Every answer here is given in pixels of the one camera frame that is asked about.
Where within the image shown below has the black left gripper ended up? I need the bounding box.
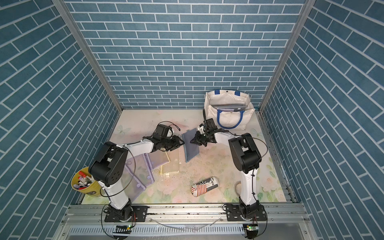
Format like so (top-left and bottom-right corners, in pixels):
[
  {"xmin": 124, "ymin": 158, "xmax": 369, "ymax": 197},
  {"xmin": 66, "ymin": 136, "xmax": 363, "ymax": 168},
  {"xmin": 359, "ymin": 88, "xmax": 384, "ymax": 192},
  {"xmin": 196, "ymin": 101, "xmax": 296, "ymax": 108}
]
[{"xmin": 160, "ymin": 135, "xmax": 186, "ymax": 152}]

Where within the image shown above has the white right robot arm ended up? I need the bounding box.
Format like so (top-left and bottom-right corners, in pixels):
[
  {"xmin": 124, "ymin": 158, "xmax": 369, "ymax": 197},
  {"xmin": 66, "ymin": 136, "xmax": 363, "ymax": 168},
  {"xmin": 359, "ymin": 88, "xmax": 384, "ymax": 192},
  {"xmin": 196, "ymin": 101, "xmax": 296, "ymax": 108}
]
[{"xmin": 190, "ymin": 119, "xmax": 262, "ymax": 215}]

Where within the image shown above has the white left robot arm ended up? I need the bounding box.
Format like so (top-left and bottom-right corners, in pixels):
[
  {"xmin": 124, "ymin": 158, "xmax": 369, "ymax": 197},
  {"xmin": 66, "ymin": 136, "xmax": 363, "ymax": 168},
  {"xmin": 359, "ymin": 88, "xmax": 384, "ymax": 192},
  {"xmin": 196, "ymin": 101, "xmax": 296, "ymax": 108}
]
[{"xmin": 89, "ymin": 121, "xmax": 185, "ymax": 211}]

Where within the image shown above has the purple mesh pouch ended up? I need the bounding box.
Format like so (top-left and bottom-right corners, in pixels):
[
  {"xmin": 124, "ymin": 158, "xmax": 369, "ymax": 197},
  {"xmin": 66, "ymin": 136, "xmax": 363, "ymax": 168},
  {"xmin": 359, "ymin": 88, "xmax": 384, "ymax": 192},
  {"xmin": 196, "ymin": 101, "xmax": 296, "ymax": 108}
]
[
  {"xmin": 126, "ymin": 154, "xmax": 155, "ymax": 187},
  {"xmin": 148, "ymin": 151, "xmax": 170, "ymax": 170},
  {"xmin": 121, "ymin": 167, "xmax": 146, "ymax": 202}
]

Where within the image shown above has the blue mesh pouch centre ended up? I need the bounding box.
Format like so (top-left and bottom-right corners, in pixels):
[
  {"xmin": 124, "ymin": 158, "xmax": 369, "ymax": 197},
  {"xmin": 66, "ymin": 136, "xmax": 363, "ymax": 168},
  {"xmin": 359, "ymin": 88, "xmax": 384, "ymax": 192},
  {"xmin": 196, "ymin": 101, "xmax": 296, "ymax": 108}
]
[{"xmin": 182, "ymin": 129, "xmax": 200, "ymax": 163}]

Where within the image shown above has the cream yellow pouch bottom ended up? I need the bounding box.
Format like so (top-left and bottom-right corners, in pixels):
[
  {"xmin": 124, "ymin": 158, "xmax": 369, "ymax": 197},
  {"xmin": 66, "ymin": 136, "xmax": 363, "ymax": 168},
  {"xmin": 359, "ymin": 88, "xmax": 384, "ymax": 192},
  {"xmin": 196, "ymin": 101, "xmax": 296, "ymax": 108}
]
[{"xmin": 160, "ymin": 149, "xmax": 181, "ymax": 178}]

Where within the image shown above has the white canvas tote bag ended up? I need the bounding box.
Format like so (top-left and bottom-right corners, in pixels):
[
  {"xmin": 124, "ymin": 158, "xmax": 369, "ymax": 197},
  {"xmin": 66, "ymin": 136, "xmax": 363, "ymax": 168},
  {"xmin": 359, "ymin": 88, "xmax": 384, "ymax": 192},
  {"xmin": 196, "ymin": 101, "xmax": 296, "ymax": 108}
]
[{"xmin": 204, "ymin": 90, "xmax": 256, "ymax": 130}]

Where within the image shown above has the purple mesh pouch lower left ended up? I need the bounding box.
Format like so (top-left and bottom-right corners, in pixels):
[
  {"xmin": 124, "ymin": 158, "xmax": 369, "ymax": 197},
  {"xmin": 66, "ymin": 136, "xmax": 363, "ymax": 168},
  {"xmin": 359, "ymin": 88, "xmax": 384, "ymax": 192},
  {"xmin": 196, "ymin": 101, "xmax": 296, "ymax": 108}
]
[{"xmin": 126, "ymin": 154, "xmax": 155, "ymax": 187}]

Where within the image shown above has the purple mesh pouch bottom left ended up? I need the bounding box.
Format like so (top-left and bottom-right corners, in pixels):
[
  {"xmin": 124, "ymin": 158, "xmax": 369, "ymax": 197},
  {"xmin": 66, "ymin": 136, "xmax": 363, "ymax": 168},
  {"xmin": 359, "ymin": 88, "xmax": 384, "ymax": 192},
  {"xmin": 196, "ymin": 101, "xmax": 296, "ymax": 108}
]
[{"xmin": 121, "ymin": 167, "xmax": 146, "ymax": 202}]

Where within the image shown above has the crushed striped drink can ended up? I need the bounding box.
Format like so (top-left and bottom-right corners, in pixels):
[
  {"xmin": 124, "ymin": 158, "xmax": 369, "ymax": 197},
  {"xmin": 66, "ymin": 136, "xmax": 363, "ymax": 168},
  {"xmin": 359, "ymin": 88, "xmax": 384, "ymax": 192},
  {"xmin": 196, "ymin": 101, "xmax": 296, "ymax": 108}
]
[{"xmin": 191, "ymin": 177, "xmax": 219, "ymax": 197}]

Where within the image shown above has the brown tape roll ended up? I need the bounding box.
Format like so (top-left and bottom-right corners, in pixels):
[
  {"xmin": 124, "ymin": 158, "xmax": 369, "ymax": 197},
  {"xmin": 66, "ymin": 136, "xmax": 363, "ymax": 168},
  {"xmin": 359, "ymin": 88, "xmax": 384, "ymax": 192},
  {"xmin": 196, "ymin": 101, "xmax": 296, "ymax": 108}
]
[{"xmin": 234, "ymin": 181, "xmax": 241, "ymax": 197}]

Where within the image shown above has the yellow bowl with items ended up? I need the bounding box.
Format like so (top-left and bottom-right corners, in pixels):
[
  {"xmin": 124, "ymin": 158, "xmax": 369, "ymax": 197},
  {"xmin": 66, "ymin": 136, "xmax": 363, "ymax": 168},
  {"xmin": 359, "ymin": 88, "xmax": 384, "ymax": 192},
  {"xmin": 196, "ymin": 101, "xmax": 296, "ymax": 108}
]
[{"xmin": 71, "ymin": 167, "xmax": 101, "ymax": 197}]

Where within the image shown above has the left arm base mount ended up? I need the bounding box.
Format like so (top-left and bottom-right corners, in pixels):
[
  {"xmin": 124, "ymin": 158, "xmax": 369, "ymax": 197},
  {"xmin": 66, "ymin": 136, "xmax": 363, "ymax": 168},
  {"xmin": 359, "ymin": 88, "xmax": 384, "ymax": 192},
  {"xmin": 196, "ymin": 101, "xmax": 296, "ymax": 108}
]
[{"xmin": 103, "ymin": 205, "xmax": 149, "ymax": 223}]

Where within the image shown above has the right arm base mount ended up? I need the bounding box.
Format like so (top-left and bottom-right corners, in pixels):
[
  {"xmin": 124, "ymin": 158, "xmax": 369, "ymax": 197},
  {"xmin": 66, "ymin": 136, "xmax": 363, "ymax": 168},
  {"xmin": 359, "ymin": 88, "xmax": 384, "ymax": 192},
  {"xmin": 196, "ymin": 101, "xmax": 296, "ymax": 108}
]
[{"xmin": 222, "ymin": 203, "xmax": 268, "ymax": 222}]

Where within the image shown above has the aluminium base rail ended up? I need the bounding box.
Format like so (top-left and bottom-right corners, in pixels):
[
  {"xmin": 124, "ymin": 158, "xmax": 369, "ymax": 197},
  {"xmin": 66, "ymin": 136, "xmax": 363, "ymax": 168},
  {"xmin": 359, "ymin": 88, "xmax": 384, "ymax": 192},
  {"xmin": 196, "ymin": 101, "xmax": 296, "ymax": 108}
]
[{"xmin": 54, "ymin": 203, "xmax": 317, "ymax": 240}]

